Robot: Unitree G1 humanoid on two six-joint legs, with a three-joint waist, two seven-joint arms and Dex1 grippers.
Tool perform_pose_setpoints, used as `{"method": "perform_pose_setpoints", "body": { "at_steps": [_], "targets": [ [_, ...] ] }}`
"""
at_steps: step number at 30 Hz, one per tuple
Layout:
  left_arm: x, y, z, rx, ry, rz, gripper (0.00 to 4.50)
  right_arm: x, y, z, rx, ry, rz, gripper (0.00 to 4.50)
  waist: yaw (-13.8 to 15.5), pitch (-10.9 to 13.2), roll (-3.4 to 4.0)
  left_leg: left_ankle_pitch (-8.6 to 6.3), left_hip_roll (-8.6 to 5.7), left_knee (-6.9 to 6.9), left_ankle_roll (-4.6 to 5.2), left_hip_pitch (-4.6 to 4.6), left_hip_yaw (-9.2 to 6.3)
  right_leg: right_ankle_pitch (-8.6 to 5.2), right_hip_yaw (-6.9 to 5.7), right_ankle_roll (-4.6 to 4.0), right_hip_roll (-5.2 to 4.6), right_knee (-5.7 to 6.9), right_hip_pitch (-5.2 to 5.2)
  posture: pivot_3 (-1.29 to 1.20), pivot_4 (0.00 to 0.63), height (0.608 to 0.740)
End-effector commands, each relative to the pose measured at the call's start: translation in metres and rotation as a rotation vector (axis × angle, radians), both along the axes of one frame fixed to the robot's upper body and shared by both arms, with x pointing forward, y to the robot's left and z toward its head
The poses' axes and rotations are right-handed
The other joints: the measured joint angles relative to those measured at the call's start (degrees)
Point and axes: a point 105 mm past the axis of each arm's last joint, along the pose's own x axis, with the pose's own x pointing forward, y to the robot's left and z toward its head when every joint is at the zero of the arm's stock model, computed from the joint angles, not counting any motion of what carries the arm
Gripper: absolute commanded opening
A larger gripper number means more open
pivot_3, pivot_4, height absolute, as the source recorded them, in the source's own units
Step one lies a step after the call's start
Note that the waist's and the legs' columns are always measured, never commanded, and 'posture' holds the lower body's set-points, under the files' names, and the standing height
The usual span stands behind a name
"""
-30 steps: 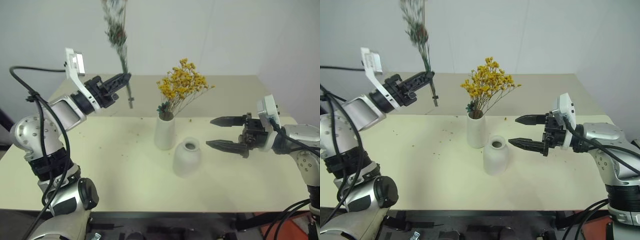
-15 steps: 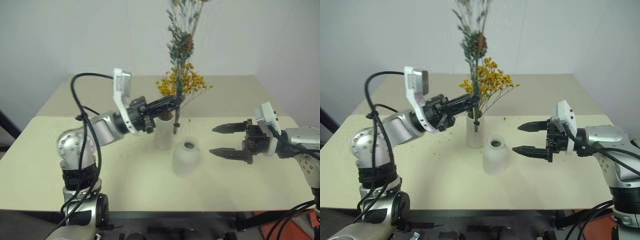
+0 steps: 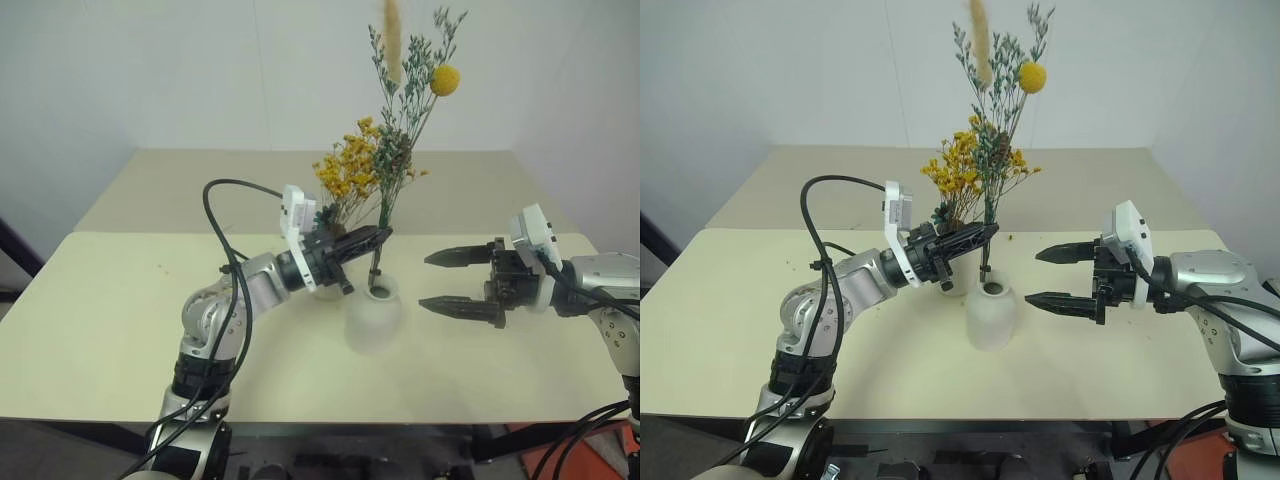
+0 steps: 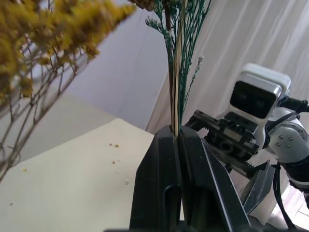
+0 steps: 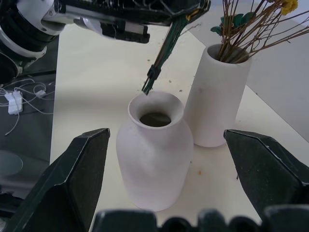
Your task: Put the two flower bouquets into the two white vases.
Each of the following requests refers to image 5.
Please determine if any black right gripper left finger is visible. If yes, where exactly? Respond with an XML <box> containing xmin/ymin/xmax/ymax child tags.
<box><xmin>7</xmin><ymin>128</ymin><xmax>111</xmax><ymax>232</ymax></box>

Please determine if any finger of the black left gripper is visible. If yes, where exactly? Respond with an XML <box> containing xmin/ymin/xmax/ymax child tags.
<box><xmin>135</xmin><ymin>0</ymin><xmax>212</xmax><ymax>15</ymax></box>
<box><xmin>125</xmin><ymin>11</ymin><xmax>202</xmax><ymax>27</ymax></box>

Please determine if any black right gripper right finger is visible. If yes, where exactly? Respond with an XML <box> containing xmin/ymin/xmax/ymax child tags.
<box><xmin>224</xmin><ymin>129</ymin><xmax>309</xmax><ymax>219</ymax></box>

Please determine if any green stemmed flower bouquet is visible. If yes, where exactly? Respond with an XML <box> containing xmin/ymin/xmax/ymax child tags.
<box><xmin>141</xmin><ymin>18</ymin><xmax>194</xmax><ymax>95</ymax></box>

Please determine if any dried yellow flower bouquet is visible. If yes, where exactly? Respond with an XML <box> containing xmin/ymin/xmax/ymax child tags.
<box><xmin>210</xmin><ymin>0</ymin><xmax>300</xmax><ymax>64</ymax></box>

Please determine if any round grey disc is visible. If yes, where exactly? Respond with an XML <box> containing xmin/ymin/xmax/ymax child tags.
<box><xmin>0</xmin><ymin>149</ymin><xmax>24</xmax><ymax>176</ymax></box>

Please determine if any white bulbous ceramic vase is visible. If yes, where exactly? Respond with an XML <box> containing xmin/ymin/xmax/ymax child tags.
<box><xmin>115</xmin><ymin>91</ymin><xmax>194</xmax><ymax>212</ymax></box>

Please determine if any white cylindrical ceramic vase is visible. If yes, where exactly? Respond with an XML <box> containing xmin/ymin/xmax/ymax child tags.
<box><xmin>184</xmin><ymin>43</ymin><xmax>253</xmax><ymax>147</ymax></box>

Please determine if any white power adapter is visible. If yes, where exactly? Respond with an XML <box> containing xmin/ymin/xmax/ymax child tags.
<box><xmin>4</xmin><ymin>90</ymin><xmax>25</xmax><ymax>115</ymax></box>

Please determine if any thin white cable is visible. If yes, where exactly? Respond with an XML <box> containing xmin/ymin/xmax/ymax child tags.
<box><xmin>0</xmin><ymin>76</ymin><xmax>56</xmax><ymax>136</ymax></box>

